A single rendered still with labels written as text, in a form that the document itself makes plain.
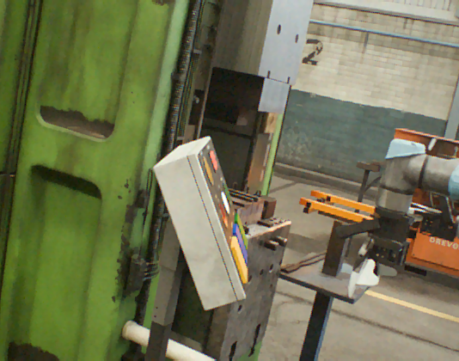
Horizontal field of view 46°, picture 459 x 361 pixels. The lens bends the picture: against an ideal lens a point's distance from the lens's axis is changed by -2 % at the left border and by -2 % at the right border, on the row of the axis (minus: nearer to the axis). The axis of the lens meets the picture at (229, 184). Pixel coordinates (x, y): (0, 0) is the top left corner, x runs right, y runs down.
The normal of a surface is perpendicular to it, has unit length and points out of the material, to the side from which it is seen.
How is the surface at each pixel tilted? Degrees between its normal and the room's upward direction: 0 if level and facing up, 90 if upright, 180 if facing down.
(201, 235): 90
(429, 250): 90
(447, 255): 90
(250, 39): 90
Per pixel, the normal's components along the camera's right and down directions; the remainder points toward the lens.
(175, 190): -0.04, 0.17
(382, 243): -0.59, 0.03
